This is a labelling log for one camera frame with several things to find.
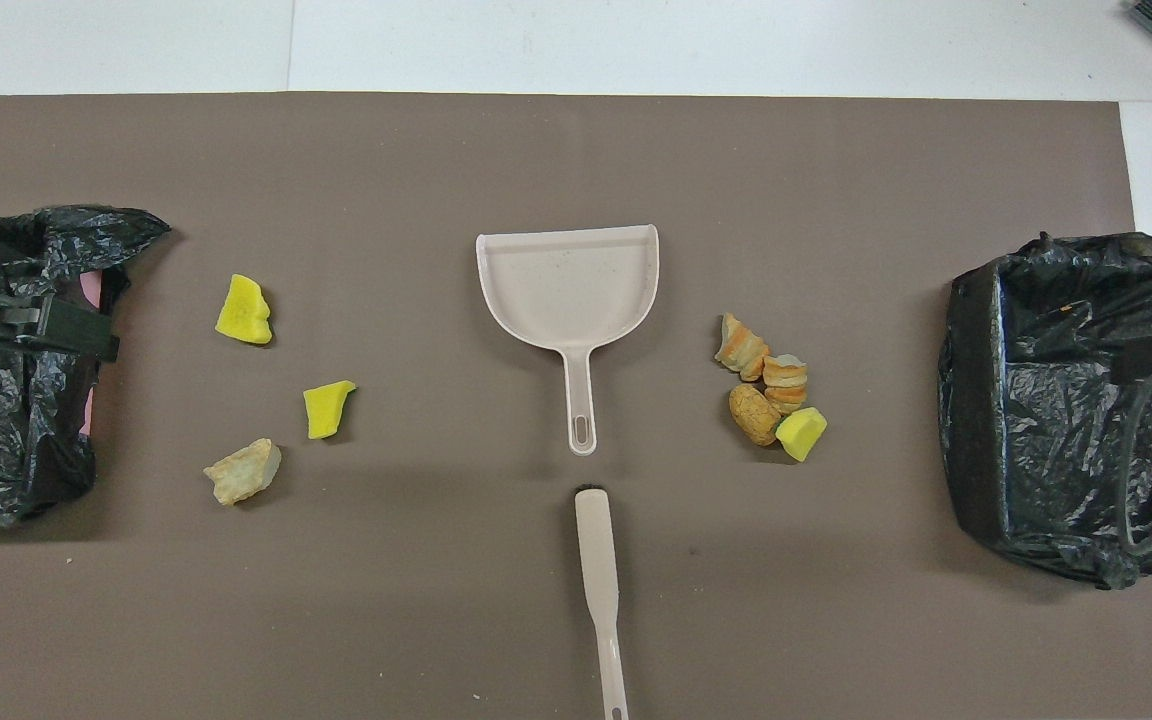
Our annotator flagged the brown table mat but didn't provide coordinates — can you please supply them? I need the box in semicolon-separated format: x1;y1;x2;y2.
0;92;1152;720

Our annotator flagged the pink plastic bin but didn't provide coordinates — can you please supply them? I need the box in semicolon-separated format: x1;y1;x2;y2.
78;270;107;437

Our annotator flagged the striped toy croissant piece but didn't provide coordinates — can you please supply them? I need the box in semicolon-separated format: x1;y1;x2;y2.
715;313;771;382
762;354;809;415

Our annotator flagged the beige plastic dustpan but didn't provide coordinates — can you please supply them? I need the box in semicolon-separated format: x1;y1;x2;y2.
476;224;660;457

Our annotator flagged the yellow sponge piece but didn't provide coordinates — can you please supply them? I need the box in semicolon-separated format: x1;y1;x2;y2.
303;380;358;441
775;406;828;463
215;274;274;347

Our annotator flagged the pale-sided toy croissant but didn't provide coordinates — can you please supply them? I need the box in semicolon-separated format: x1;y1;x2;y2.
203;438;283;507

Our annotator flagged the black plastic trash bag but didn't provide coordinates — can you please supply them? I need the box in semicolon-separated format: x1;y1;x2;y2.
939;231;1152;591
0;206;173;529

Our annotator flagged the brown toy bread roll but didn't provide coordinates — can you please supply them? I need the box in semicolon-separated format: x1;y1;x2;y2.
729;384;783;447

